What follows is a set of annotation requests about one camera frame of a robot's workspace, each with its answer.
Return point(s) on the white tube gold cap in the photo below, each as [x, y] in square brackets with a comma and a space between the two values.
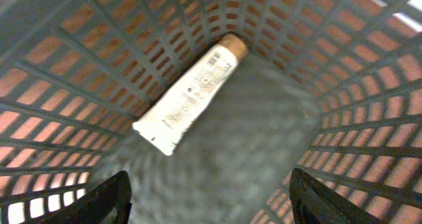
[165, 123]

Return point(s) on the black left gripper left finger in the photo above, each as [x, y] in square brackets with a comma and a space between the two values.
[114, 194]

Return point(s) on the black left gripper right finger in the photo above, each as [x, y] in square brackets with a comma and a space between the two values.
[313, 202]

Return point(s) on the dark mesh basket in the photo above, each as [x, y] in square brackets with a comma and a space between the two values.
[329, 86]

